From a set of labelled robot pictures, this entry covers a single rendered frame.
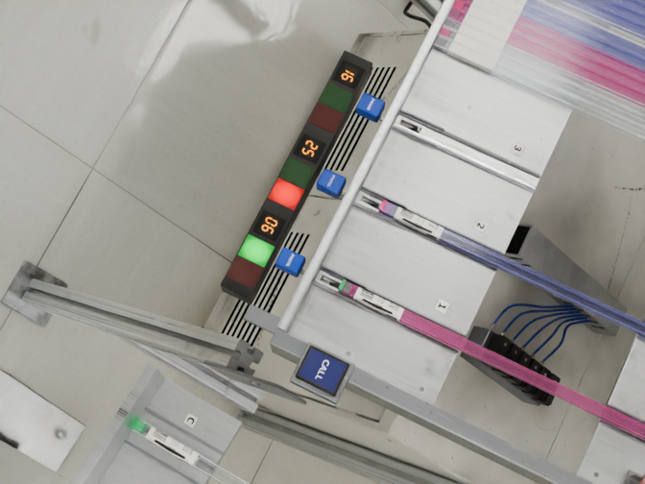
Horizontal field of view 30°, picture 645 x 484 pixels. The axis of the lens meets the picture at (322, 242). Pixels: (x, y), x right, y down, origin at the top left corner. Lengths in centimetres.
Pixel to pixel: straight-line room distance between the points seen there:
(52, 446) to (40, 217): 39
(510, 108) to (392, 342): 33
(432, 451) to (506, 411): 15
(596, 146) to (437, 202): 50
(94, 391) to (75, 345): 9
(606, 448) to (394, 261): 33
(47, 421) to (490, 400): 75
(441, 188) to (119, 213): 78
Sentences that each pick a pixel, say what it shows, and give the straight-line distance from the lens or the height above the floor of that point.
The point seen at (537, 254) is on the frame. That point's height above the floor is 66.
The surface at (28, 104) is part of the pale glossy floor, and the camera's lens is 202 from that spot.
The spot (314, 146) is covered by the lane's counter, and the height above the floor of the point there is 66.
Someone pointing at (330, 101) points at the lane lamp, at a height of 66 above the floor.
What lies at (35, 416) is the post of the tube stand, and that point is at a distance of 208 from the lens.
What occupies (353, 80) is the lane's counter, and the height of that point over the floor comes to 67.
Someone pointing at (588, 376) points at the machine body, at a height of 62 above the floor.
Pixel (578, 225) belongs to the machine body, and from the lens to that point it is 190.
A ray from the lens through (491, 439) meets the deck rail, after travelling 140.
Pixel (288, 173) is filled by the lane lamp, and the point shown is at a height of 65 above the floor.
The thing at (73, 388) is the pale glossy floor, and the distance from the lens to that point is 211.
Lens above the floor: 186
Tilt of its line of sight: 53 degrees down
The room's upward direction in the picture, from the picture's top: 99 degrees clockwise
